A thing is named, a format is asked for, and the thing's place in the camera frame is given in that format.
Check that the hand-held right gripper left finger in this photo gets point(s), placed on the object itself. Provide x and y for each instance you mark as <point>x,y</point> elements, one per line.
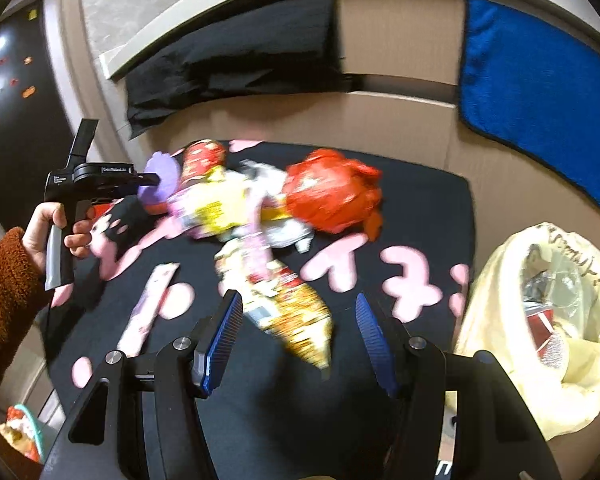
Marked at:
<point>222,345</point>

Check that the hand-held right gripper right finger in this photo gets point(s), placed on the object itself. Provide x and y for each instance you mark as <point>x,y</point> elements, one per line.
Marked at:
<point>375,347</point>

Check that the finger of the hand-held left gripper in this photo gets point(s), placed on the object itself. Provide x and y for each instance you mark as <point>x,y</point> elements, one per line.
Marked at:
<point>147,178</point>

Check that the purple wrapper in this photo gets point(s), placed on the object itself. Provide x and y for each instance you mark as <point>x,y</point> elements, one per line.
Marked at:
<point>162,167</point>

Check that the pale yellow plastic bag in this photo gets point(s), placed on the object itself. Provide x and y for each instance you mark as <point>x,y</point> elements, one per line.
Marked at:
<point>490,310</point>

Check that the person's left forearm brown sleeve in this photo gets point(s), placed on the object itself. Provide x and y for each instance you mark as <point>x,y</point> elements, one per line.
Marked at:
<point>5,305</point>

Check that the person's left hand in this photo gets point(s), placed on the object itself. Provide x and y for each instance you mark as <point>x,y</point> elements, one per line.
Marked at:
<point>35,235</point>

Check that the pink yellow snack packet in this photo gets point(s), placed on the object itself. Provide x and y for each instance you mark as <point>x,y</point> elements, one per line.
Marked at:
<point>205,210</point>

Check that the slim pink wrapper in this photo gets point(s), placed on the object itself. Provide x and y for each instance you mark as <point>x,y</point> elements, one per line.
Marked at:
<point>145,305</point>

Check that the group of orange door stickers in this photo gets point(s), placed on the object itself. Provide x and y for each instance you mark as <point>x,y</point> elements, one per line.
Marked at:
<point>29,92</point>

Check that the dark glossy door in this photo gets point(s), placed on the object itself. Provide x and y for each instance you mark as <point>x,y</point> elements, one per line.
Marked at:
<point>15,85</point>

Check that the black garment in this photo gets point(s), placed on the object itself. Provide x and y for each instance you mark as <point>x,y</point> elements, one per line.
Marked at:
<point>230,60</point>

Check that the black cloth with pink print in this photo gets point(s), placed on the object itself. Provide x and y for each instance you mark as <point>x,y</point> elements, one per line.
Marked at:
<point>420,210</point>

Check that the red plastic bag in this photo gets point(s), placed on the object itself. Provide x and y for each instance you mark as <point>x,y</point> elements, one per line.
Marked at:
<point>330,190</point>

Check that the red wrapper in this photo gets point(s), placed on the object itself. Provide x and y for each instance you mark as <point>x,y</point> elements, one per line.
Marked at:
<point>540,325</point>

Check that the orange teal bag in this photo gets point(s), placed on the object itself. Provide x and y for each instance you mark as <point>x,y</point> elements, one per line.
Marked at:
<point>20,427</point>

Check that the wooden counter with grey top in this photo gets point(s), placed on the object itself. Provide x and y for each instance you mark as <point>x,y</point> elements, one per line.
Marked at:
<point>400,35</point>

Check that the blue towel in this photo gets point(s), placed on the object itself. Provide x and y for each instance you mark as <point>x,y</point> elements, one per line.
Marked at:
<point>530,85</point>

